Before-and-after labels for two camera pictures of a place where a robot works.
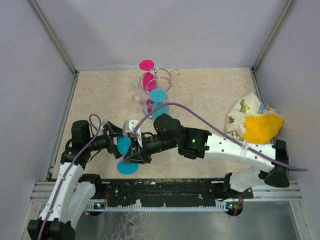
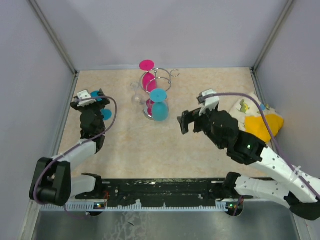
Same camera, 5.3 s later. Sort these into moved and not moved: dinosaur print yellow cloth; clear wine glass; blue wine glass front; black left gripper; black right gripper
Moved: black left gripper; black right gripper
Not moved: blue wine glass front; clear wine glass; dinosaur print yellow cloth
